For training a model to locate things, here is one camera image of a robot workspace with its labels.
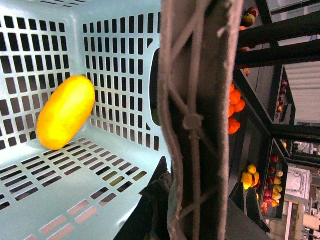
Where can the brown basket handle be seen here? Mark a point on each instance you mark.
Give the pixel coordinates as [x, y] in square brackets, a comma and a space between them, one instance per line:
[198, 46]

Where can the yellow mango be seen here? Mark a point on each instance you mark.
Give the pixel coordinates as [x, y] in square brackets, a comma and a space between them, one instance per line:
[65, 113]

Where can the light blue plastic basket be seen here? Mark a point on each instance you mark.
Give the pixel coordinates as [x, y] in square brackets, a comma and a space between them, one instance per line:
[88, 189]

